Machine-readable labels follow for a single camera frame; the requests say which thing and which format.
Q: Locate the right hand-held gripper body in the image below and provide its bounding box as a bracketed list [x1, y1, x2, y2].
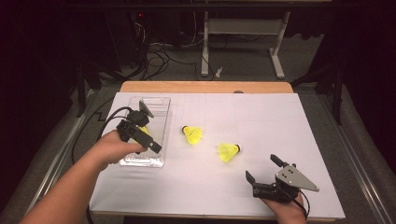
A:
[251, 164, 320, 204]

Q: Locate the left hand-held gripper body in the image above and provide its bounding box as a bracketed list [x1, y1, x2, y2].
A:
[116, 99, 155, 147]

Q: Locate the clear plastic tray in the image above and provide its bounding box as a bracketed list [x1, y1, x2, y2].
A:
[119, 96, 172, 169]

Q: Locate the person's right hand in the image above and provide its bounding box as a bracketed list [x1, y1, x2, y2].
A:
[261, 193, 308, 224]

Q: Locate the person's left hand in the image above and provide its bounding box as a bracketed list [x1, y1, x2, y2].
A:
[92, 130, 148, 172]

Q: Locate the white board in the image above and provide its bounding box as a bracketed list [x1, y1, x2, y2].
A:
[88, 91, 347, 220]

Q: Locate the black metal stand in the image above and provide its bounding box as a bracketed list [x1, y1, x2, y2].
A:
[290, 62, 347, 125]
[76, 62, 104, 119]

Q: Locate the wooden table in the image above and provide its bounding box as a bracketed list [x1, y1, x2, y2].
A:
[116, 80, 339, 223]

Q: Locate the black equipment with red light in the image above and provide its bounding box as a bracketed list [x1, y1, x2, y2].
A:
[106, 8, 148, 69]

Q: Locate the left hand-held gripper cable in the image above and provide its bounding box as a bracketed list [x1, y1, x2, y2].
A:
[71, 96, 134, 224]

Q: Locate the hand-held gripper cable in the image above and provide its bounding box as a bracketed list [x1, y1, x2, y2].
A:
[71, 96, 134, 224]
[286, 183, 311, 220]

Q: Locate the right hand-held gripper cable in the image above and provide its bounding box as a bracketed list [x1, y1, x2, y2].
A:
[286, 183, 311, 220]

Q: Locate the tangle of black floor cables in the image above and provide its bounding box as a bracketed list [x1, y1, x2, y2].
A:
[134, 18, 216, 82]

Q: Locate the metal floor rail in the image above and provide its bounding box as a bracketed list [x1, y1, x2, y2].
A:
[21, 88, 101, 224]
[317, 92, 393, 224]

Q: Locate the white metal desk frame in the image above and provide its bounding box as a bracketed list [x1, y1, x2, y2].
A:
[200, 10, 292, 80]

